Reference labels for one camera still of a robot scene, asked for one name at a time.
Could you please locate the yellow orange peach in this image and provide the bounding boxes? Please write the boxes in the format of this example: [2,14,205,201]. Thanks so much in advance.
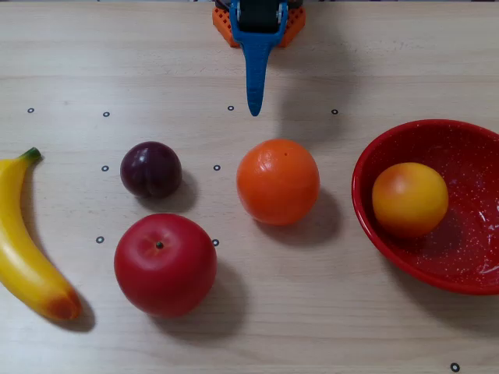
[371,162,450,239]

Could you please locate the red speckled bowl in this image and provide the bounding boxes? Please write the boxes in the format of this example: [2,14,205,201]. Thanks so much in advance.
[351,118,499,296]

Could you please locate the dark purple plum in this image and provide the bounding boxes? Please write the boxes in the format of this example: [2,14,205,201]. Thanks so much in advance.
[119,141,183,199]

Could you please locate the orange robot arm with base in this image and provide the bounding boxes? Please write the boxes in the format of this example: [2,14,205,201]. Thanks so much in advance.
[212,5,307,48]

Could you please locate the red apple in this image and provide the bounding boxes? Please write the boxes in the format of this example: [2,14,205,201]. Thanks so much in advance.
[114,213,218,319]

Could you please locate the yellow banana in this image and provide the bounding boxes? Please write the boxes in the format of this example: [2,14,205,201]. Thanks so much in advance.
[0,146,83,322]

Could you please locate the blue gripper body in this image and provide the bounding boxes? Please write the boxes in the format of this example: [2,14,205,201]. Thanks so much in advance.
[238,0,280,34]

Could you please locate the orange fruit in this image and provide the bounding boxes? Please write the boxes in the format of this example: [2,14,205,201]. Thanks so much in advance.
[235,138,321,227]

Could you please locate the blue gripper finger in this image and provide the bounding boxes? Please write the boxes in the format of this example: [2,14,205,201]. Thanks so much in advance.
[228,0,289,118]

